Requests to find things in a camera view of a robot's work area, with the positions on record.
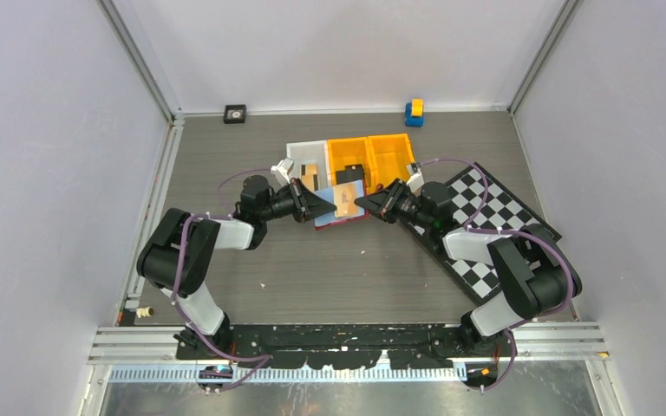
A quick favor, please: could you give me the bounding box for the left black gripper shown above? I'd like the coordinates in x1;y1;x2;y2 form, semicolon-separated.
259;178;336;224

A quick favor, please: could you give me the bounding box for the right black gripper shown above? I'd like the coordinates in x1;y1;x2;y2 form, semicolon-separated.
356;178;434;231

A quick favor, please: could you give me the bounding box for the red card holder wallet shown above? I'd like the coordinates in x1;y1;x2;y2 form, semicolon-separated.
314;179;368;229

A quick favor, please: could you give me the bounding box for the orange gold credit card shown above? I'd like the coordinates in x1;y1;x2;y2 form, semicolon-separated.
300;164;318;176

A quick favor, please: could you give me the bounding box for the dark grey credit card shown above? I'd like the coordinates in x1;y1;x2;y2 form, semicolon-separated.
335;164;365;185

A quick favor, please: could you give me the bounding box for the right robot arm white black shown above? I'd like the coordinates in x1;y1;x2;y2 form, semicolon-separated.
356;179;582;356

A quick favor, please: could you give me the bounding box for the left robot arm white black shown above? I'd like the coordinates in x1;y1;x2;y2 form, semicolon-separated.
136;175;336;359

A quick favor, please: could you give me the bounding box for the orange bin with cards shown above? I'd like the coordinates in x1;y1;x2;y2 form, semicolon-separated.
327;136;372;186

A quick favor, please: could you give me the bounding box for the empty orange bin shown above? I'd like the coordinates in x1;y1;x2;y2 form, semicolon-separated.
368;133;415;192

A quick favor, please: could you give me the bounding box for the white plastic bin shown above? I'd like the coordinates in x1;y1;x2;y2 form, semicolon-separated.
286;140;332;188

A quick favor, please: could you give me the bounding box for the blue yellow toy block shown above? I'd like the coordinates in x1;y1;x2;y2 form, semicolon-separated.
404;99;424;127

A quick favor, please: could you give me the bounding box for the black white checkerboard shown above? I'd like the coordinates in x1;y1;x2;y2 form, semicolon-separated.
402;165;562;305

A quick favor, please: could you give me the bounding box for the small black square box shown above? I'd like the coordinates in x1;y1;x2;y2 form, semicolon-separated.
223;104;247;124

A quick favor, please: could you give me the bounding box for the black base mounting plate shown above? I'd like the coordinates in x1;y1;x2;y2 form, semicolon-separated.
173;323;514;370

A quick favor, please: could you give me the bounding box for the small beige spool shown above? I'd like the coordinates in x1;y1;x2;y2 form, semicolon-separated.
134;307;154;319

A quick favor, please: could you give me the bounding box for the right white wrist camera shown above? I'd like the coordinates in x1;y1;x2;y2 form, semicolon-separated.
407;162;425;195

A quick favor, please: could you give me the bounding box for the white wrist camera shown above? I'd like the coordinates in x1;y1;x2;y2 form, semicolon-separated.
407;162;425;195
270;158;295;186

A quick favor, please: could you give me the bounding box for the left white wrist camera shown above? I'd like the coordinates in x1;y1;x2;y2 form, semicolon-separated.
270;158;295;186

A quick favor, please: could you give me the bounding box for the aluminium rail frame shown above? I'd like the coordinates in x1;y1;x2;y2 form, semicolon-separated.
88;322;610;385

